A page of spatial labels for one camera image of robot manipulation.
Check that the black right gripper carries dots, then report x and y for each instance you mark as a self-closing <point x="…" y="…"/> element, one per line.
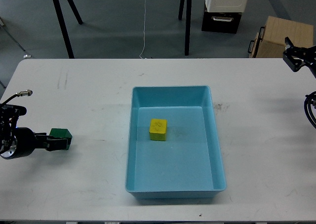
<point x="296" y="57"/>

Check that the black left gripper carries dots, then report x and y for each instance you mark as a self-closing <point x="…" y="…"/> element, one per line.
<point x="26" y="141"/>

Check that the green wooden cube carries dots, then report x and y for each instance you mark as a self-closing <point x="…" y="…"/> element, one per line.
<point x="63" y="134"/>

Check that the yellow wooden cube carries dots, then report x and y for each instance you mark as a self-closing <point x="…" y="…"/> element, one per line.
<point x="158" y="129"/>

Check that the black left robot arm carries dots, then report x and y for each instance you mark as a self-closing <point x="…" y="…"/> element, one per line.
<point x="9" y="115"/>

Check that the black right table legs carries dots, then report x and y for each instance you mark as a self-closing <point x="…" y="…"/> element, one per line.
<point x="188" y="5"/>

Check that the light blue plastic bin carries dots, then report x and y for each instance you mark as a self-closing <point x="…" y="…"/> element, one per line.
<point x="189" y="163"/>

